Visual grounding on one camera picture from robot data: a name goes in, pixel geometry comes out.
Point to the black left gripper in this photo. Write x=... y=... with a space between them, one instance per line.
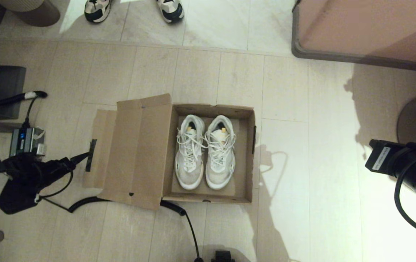
x=37 y=171

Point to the grey black robot base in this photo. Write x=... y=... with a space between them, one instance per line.
x=223 y=257

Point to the round ribbed beige stool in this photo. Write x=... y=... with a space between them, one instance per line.
x=30 y=9

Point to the white lace-up sneaker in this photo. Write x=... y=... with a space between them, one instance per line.
x=220 y=160
x=190 y=160

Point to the pink furniture with grey base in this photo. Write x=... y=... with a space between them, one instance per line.
x=368 y=29

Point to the grey power inverter box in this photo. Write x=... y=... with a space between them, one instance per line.
x=26 y=140

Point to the black white chunky sneaker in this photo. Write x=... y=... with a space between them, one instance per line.
x=171 y=11
x=97 y=11

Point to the brown cardboard shoe box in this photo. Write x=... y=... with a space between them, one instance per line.
x=139 y=153

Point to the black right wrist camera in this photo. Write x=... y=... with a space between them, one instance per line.
x=377 y=156

